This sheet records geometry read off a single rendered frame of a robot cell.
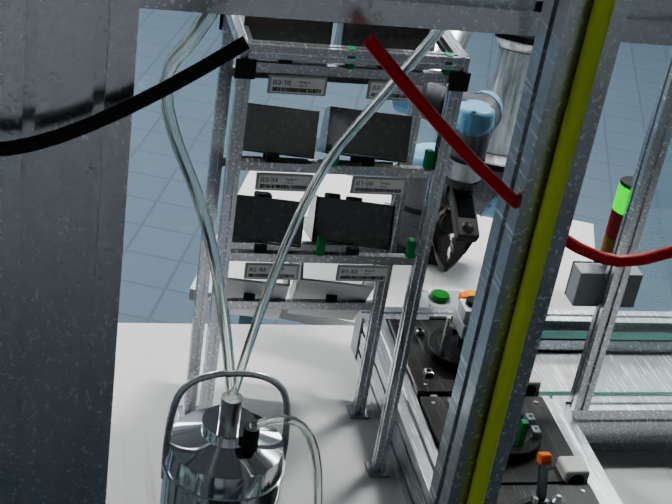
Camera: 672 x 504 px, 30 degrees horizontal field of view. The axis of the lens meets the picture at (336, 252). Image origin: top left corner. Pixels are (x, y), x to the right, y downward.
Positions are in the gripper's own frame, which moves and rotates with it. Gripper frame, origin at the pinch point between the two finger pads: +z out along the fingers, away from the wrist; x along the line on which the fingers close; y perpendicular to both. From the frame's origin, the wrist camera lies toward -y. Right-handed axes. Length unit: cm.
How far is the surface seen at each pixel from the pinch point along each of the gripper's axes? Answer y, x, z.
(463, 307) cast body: -21.9, 3.5, -4.5
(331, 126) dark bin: -35, 38, -46
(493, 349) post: -132, 47, -72
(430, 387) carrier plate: -31.9, 10.6, 6.8
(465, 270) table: 28.8, -16.3, 17.8
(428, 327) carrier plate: -12.0, 5.7, 6.8
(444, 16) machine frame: -128, 55, -98
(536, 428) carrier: -48.6, -3.8, 3.3
